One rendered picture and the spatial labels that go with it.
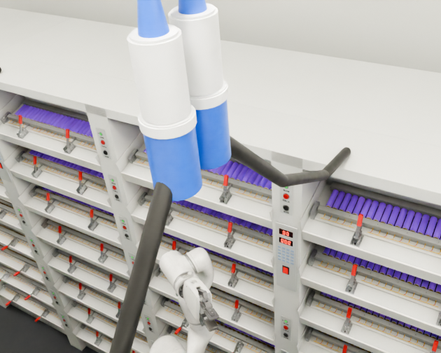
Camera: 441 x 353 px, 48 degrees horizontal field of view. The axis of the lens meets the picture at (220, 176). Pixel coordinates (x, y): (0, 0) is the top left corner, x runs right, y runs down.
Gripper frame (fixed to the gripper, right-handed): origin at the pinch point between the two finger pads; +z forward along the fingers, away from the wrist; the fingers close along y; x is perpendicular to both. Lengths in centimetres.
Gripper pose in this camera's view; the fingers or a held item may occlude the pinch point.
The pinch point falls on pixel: (211, 319)
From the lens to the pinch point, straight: 151.7
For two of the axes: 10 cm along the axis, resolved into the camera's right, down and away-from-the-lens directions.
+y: -0.4, 8.9, 4.6
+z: 4.6, 4.2, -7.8
